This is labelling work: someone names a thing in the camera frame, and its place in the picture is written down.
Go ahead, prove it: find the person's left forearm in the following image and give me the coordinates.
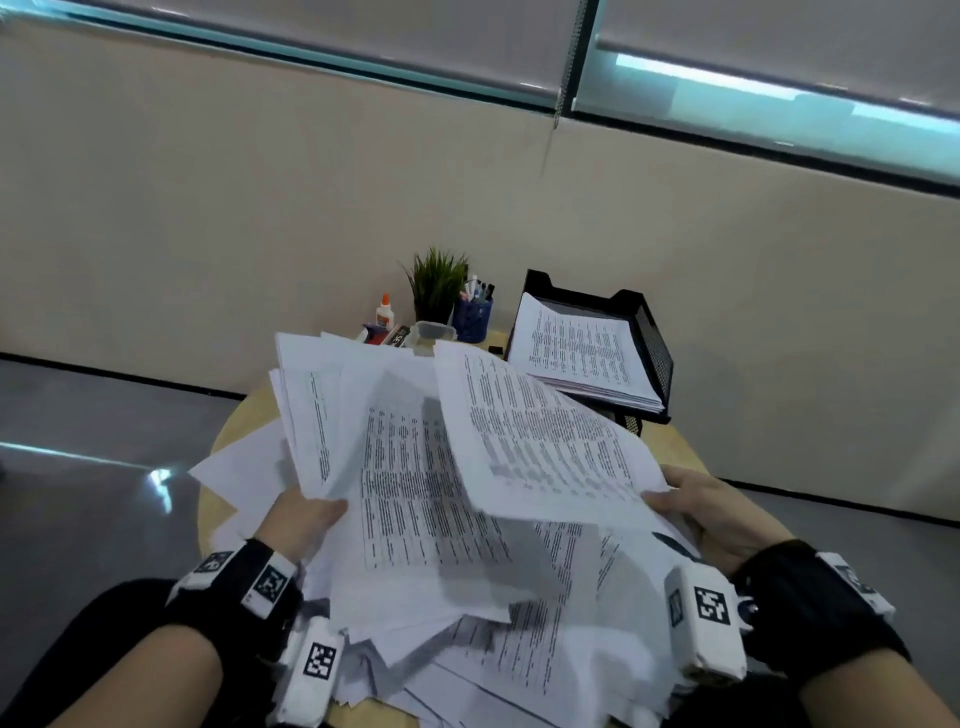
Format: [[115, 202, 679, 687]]
[[48, 623, 225, 728]]

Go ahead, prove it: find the blue mesh pen holder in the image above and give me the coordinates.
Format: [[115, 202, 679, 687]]
[[452, 297, 494, 345]]

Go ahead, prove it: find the black mesh paper tray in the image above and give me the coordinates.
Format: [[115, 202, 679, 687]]
[[502, 268, 675, 438]]

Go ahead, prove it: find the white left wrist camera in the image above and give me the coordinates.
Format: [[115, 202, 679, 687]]
[[271, 616, 346, 728]]

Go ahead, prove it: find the blind pull chain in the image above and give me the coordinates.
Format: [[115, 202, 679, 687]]
[[539, 0, 594, 178]]

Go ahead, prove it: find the black right wrist band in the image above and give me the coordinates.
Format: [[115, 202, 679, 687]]
[[731, 539, 913, 684]]

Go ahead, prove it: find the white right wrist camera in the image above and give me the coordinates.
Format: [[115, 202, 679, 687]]
[[663, 562, 751, 684]]

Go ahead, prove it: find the black left wrist band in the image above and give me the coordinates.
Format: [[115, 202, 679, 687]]
[[164, 537, 305, 661]]

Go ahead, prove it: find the person's right hand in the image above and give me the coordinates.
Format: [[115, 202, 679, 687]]
[[641, 464, 796, 579]]

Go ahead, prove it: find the person's left hand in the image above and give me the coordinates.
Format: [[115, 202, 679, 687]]
[[254, 487, 350, 564]]

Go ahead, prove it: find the green potted plant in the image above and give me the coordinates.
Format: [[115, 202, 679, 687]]
[[401, 247, 470, 325]]

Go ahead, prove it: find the window with black frame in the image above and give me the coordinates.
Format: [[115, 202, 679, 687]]
[[0, 0, 960, 200]]

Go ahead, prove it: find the round wooden table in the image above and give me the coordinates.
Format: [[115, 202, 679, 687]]
[[196, 329, 710, 728]]

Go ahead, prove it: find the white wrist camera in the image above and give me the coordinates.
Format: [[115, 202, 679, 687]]
[[271, 616, 346, 728], [663, 562, 751, 684]]

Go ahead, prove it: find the person's right forearm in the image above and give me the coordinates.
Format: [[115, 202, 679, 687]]
[[798, 648, 960, 728]]

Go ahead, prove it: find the clear plastic box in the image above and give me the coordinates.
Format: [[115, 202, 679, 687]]
[[408, 320, 457, 354]]

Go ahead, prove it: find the black wrist band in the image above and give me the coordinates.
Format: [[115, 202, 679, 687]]
[[731, 539, 913, 684], [164, 537, 305, 661]]

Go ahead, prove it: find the pile of printed papers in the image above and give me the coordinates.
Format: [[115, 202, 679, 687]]
[[188, 416, 703, 728]]

